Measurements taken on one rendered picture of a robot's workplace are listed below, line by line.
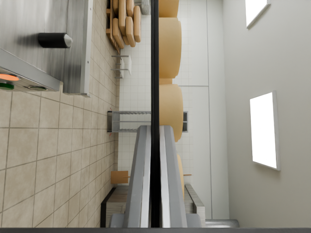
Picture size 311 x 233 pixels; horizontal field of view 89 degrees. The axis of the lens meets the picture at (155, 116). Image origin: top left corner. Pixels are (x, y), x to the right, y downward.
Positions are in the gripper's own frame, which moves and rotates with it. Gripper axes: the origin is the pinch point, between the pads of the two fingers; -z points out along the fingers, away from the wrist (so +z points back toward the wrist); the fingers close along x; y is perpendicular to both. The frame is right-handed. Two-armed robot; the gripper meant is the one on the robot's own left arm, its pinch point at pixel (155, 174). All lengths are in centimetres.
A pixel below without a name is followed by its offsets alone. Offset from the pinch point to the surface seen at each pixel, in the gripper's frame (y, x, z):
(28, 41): -0.9, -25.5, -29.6
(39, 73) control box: -7.1, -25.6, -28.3
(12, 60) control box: -2.6, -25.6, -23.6
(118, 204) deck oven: -328, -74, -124
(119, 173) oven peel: -350, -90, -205
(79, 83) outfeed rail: -13.1, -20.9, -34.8
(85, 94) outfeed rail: -15.1, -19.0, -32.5
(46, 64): -6.6, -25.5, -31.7
